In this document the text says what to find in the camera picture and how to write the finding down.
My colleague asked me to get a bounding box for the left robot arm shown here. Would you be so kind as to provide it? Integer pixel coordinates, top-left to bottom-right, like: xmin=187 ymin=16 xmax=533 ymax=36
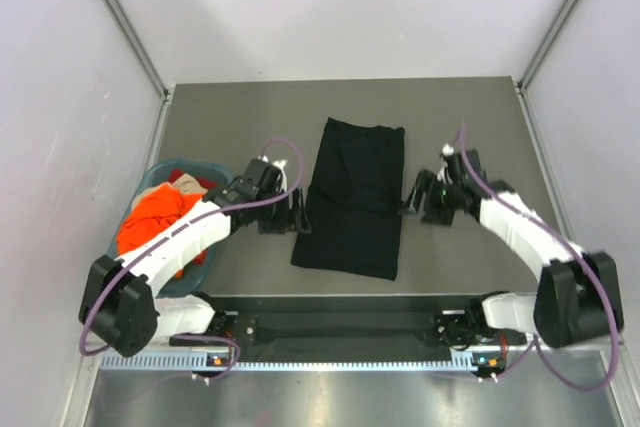
xmin=78 ymin=157 xmax=302 ymax=357

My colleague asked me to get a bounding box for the red garment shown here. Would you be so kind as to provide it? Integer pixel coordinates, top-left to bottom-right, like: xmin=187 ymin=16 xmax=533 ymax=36
xmin=168 ymin=169 xmax=217 ymax=190

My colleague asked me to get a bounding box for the black t-shirt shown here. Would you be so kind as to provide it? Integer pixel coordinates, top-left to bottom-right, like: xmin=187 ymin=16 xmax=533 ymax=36
xmin=291 ymin=118 xmax=405 ymax=281

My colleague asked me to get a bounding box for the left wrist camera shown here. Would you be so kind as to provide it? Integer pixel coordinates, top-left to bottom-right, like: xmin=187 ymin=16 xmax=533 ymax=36
xmin=243 ymin=158 xmax=284 ymax=200

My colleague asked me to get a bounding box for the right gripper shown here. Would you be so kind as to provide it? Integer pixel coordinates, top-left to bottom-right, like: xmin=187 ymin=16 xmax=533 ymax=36
xmin=400 ymin=168 xmax=463 ymax=226

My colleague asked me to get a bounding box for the beige garment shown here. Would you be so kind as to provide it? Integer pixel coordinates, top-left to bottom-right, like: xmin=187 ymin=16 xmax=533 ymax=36
xmin=171 ymin=173 xmax=207 ymax=196

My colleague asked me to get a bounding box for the slotted cable duct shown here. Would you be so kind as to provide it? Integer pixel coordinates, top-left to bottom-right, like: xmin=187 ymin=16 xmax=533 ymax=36
xmin=99 ymin=349 xmax=478 ymax=373

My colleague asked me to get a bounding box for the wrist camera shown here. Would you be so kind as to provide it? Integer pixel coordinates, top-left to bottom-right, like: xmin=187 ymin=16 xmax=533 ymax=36
xmin=437 ymin=144 xmax=486 ymax=186
xmin=243 ymin=158 xmax=284 ymax=200

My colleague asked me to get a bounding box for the purple cable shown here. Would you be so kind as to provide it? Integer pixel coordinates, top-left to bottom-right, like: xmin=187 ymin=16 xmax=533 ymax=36
xmin=449 ymin=121 xmax=621 ymax=392
xmin=79 ymin=136 xmax=305 ymax=383

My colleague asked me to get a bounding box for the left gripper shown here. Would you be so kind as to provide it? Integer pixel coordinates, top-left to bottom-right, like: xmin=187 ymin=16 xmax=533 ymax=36
xmin=255 ymin=184 xmax=309 ymax=232

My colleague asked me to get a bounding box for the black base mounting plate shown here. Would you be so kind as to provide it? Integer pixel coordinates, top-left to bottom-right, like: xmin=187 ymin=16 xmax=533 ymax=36
xmin=168 ymin=295 xmax=526 ymax=363

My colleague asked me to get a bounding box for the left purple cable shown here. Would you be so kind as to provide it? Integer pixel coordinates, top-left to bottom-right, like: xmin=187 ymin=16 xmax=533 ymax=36
xmin=79 ymin=136 xmax=305 ymax=383

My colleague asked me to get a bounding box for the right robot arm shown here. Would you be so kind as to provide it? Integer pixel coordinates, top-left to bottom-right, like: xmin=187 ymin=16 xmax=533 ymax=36
xmin=402 ymin=169 xmax=624 ymax=348

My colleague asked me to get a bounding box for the aluminium frame rail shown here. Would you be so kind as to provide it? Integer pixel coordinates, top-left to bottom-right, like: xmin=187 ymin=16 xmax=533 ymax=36
xmin=79 ymin=310 xmax=626 ymax=353

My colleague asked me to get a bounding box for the orange t-shirt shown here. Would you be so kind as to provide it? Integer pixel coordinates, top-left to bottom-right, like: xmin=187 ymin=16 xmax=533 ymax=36
xmin=116 ymin=182 xmax=206 ymax=255

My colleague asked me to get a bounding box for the right corner aluminium post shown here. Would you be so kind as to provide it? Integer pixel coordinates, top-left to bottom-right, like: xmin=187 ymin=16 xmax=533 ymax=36
xmin=515 ymin=0 xmax=581 ymax=95

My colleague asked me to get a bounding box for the corner aluminium post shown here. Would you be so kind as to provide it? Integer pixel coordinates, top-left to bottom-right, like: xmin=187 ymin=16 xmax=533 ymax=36
xmin=102 ymin=0 xmax=169 ymax=99
xmin=515 ymin=0 xmax=581 ymax=95

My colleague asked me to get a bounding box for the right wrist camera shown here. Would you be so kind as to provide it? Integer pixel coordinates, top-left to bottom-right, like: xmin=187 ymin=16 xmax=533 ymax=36
xmin=437 ymin=144 xmax=486 ymax=186

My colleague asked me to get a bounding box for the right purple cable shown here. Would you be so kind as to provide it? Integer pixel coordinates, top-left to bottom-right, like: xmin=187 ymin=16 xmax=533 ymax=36
xmin=449 ymin=121 xmax=621 ymax=392

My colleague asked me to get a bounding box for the left corner aluminium post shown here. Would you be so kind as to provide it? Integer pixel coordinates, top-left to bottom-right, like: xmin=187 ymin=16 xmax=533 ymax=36
xmin=102 ymin=0 xmax=169 ymax=99

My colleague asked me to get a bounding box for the teal plastic basket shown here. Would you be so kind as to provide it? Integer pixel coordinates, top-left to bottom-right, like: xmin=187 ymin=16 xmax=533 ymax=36
xmin=102 ymin=159 xmax=236 ymax=301

